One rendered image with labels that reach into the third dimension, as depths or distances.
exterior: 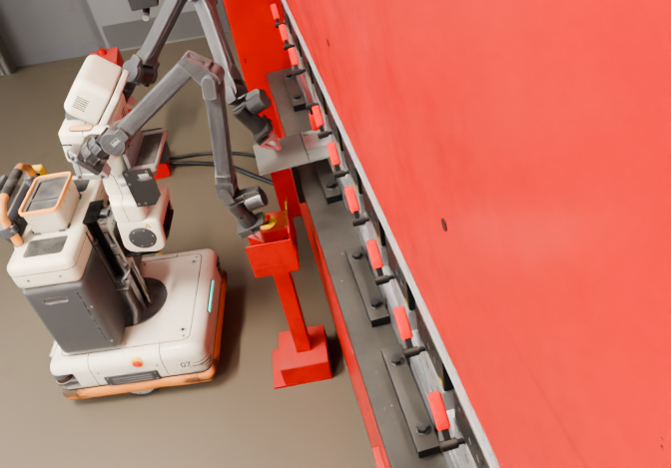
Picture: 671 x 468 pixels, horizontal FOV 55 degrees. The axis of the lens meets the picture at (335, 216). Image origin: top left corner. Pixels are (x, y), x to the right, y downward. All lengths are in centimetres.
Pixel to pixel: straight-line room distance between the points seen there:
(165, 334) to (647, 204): 252
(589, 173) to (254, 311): 276
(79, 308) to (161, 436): 63
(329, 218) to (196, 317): 90
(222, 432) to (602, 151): 247
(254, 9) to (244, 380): 160
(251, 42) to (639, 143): 269
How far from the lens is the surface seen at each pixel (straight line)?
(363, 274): 190
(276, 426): 273
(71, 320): 273
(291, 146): 230
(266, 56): 304
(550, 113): 47
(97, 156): 219
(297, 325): 263
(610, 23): 39
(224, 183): 210
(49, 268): 254
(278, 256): 226
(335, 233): 209
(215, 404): 287
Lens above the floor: 227
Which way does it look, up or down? 40 degrees down
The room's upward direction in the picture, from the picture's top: 11 degrees counter-clockwise
